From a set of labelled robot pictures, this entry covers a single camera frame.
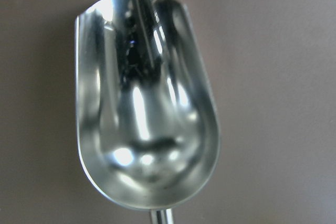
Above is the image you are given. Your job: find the steel ice scoop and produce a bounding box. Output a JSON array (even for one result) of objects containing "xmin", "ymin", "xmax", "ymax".
[{"xmin": 75, "ymin": 0, "xmax": 220, "ymax": 223}]

